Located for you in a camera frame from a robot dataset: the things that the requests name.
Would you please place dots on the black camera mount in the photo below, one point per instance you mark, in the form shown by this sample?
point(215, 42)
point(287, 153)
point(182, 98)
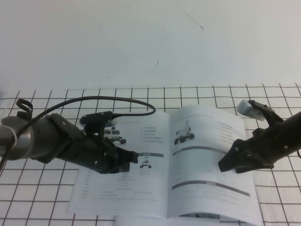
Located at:
point(94, 115)
point(272, 120)

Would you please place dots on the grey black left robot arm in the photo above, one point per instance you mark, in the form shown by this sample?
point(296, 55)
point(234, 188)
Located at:
point(23, 139)

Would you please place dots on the white robot manual book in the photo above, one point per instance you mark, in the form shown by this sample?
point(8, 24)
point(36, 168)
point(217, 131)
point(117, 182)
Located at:
point(141, 188)

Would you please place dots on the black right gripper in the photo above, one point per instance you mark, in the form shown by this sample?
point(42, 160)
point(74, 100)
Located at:
point(258, 150)

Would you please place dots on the white black-grid table cloth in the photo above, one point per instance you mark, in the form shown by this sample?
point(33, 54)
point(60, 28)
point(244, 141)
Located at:
point(35, 188)

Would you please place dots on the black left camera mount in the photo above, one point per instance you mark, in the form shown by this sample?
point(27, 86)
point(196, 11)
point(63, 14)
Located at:
point(94, 115)

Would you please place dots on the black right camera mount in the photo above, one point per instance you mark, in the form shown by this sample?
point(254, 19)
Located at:
point(272, 120)

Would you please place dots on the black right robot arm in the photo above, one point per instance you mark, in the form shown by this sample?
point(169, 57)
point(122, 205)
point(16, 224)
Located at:
point(294, 134)

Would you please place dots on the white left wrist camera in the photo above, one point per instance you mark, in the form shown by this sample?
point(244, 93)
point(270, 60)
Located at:
point(113, 122)

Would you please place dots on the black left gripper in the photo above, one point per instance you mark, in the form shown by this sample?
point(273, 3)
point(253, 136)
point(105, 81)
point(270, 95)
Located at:
point(94, 155)

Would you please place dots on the white paper sheet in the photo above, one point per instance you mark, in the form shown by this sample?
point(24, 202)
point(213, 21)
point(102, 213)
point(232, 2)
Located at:
point(141, 222)

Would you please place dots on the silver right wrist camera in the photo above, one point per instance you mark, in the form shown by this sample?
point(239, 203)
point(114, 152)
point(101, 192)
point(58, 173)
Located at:
point(247, 108)

